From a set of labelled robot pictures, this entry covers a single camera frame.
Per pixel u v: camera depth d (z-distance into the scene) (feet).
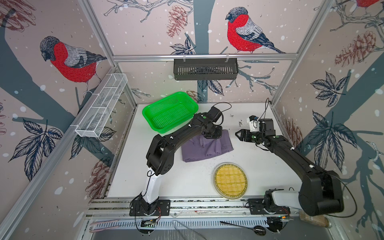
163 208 2.40
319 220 2.17
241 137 2.59
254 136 2.43
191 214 2.39
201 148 2.95
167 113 3.77
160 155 1.67
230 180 2.67
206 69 3.47
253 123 2.49
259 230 2.20
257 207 2.40
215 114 2.30
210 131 2.43
